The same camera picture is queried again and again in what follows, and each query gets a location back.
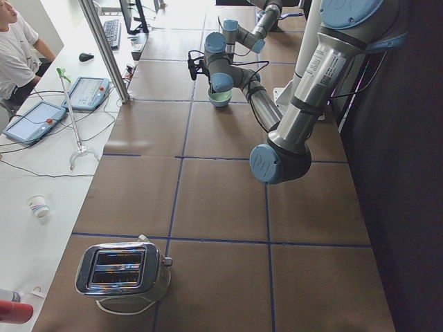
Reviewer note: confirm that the far teach pendant tablet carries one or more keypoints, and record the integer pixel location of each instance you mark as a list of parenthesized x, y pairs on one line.
[(88, 93)]

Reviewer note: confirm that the near teach pendant tablet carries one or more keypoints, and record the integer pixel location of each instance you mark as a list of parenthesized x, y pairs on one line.
[(38, 121)]

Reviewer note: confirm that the aluminium frame post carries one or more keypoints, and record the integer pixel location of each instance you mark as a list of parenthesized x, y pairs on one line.
[(95, 25)]

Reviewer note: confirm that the green bowl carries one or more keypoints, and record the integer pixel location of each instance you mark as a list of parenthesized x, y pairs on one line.
[(219, 99)]

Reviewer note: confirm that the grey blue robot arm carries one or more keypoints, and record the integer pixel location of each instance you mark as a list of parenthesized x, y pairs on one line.
[(253, 40), (336, 32)]

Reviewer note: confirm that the reacher grabber tool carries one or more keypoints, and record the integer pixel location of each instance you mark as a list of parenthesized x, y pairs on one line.
[(81, 150)]

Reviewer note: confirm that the black keyboard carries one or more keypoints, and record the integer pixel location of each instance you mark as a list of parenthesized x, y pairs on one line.
[(112, 30)]

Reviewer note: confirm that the black monitor stand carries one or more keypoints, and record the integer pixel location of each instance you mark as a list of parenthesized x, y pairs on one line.
[(134, 17)]

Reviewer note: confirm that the red bottle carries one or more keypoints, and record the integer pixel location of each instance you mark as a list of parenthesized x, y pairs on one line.
[(15, 312)]

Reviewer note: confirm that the blue saucepan with lid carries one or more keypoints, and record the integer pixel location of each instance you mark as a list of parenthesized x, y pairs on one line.
[(282, 17)]

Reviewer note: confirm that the black computer mouse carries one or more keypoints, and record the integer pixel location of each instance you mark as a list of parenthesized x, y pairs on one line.
[(84, 57)]

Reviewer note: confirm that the white paper cup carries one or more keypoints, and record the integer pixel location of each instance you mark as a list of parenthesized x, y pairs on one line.
[(38, 206)]

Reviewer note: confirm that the teach pendant tablet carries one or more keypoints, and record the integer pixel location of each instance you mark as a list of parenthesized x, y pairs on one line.
[(38, 121), (88, 93)]

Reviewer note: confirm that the silver toaster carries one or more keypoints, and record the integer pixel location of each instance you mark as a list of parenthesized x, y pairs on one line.
[(124, 278)]

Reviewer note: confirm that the seated person white shirt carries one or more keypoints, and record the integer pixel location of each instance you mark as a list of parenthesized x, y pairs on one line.
[(25, 57)]

